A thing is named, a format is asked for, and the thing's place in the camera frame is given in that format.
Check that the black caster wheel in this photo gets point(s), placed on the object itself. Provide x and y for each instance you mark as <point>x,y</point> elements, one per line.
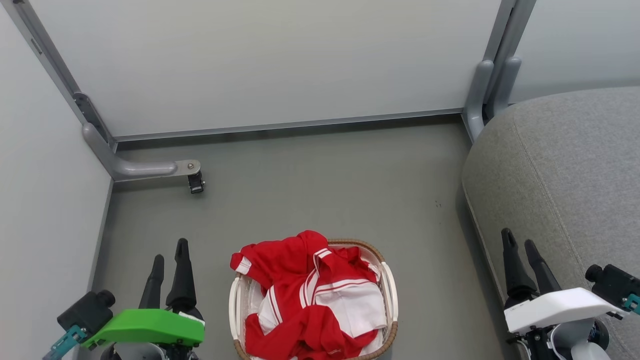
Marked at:
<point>196,184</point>

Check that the white wicker-rimmed laundry basket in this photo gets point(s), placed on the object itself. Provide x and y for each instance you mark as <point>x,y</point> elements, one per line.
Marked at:
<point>390,295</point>

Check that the grey partition foot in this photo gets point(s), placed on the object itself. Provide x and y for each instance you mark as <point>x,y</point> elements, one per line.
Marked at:
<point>135,169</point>

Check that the grey partition base rail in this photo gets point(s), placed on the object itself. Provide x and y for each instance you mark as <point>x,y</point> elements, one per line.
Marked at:
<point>280,126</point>

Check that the teal right camera connector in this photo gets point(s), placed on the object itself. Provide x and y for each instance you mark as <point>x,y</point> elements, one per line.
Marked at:
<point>633,303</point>

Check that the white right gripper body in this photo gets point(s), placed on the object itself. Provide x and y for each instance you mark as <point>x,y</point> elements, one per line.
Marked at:
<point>555,305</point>

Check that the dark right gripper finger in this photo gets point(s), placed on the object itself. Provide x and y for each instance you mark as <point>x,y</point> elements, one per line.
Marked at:
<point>544,274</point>
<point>515,272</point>

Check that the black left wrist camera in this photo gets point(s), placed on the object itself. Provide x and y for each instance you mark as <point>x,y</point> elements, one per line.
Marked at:
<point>86,312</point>

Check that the red and white garment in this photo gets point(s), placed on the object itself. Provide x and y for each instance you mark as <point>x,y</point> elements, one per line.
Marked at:
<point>285,265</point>

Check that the teal left camera connector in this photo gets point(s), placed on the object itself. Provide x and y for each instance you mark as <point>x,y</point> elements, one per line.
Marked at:
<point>65,342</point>

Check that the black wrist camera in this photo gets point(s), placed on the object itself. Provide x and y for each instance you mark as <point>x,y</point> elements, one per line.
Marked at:
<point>616,285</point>
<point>86,312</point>

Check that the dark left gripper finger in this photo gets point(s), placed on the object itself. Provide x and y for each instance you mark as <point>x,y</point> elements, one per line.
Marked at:
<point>152,285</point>
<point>183,280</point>

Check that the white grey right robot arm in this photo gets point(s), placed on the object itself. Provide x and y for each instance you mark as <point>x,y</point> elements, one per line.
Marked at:
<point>570,340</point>

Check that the teal camera connector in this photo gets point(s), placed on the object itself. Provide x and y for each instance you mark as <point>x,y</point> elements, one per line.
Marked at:
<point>633,303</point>
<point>65,342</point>

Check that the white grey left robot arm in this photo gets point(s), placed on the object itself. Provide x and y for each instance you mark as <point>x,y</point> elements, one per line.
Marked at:
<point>135,352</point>

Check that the grey fabric sofa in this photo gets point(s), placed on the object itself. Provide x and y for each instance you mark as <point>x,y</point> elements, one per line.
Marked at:
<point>565,170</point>

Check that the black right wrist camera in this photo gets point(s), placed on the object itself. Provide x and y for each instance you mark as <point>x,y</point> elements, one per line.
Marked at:
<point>616,285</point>

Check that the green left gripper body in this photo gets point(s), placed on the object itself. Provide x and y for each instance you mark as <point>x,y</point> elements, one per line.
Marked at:
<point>145,325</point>

